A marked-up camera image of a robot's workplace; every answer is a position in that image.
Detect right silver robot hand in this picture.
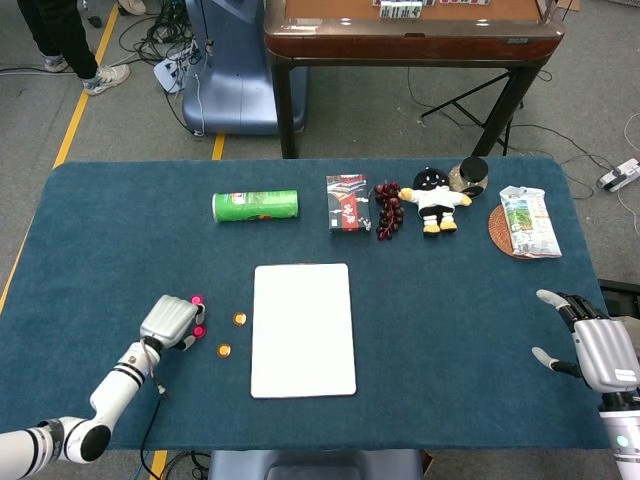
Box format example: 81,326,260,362
530,288,640,394

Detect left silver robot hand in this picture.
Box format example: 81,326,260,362
138,293,208,353

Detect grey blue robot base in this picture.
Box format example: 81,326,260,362
207,448,426,480

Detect white rectangular board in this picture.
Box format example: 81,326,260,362
252,263,358,400

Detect green chips can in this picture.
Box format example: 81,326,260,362
211,188,302,225

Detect white green snack bag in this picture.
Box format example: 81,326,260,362
498,185,563,260

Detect blue felt table cloth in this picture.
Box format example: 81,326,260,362
0,157,626,451

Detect brown woven coaster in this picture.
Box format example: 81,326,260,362
487,203,536,261

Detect white power strip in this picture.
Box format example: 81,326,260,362
596,157,640,192

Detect dark printed card box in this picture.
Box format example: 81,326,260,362
325,173,373,235

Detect glass jar black lid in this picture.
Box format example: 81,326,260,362
448,156,490,200

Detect black white plush doll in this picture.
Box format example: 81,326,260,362
398,167,473,235

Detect dark red grape bunch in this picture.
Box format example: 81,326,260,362
373,180,406,242

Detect white floor socket box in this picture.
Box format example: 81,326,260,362
152,47,201,95

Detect blue machine stand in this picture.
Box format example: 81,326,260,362
181,0,309,136

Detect standing person black trousers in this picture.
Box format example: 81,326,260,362
16,0,132,97

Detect brown mahjong table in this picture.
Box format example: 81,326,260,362
263,0,566,160

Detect mahjong tile row dark print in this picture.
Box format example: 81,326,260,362
378,1,424,20

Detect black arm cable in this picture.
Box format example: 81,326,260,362
139,339,171,474

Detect black floor cable bundle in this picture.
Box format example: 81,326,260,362
130,0,204,69

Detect hanging black cord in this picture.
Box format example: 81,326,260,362
198,0,216,59

